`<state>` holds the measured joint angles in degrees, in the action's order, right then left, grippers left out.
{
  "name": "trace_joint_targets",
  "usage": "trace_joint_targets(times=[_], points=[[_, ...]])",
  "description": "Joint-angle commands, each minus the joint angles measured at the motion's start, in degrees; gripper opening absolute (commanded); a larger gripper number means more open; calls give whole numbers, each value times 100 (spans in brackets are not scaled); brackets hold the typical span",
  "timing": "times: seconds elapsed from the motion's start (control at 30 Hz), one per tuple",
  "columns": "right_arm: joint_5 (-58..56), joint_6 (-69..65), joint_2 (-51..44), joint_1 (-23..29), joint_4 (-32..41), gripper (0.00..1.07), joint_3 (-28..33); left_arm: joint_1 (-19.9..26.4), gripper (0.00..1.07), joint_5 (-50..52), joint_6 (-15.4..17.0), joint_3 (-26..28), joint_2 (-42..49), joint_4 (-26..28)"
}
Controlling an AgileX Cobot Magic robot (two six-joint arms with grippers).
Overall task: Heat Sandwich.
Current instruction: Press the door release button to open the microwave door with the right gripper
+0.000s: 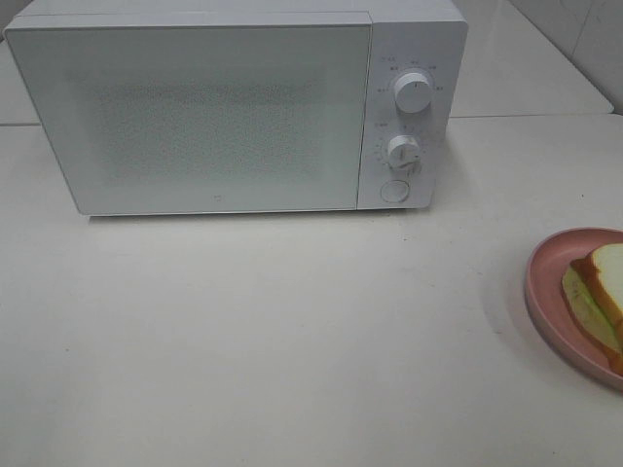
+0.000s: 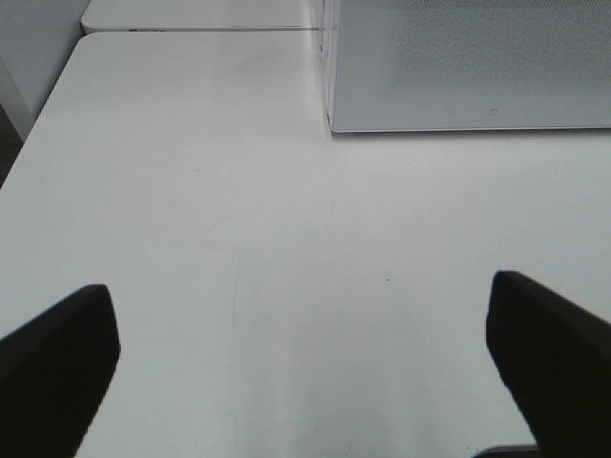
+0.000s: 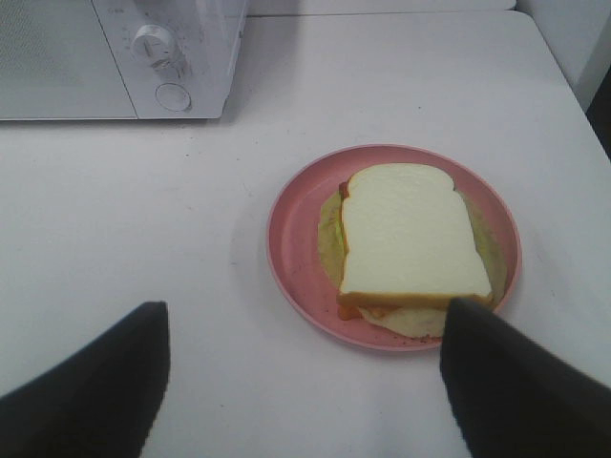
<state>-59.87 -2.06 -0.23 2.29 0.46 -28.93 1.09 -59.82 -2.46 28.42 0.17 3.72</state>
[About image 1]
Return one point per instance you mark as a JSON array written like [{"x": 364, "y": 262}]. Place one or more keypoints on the round white door button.
[{"x": 395, "y": 191}]

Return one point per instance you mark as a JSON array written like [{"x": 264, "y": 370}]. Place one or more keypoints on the white microwave door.
[{"x": 198, "y": 120}]

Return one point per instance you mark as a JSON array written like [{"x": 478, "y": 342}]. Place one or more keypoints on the pink round plate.
[{"x": 547, "y": 306}]

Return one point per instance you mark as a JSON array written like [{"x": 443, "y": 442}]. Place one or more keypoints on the sandwich with lettuce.
[{"x": 592, "y": 286}]

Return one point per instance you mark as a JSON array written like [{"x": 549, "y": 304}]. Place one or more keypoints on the white lower microwave knob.
[{"x": 403, "y": 152}]

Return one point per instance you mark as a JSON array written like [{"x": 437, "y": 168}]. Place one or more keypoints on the white microwave knob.
[
  {"x": 412, "y": 92},
  {"x": 403, "y": 152}
]

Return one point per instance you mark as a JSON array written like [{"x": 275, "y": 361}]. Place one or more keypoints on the white upper microwave knob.
[{"x": 412, "y": 92}]

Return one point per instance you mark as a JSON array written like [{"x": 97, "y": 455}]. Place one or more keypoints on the white microwave oven body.
[{"x": 383, "y": 120}]

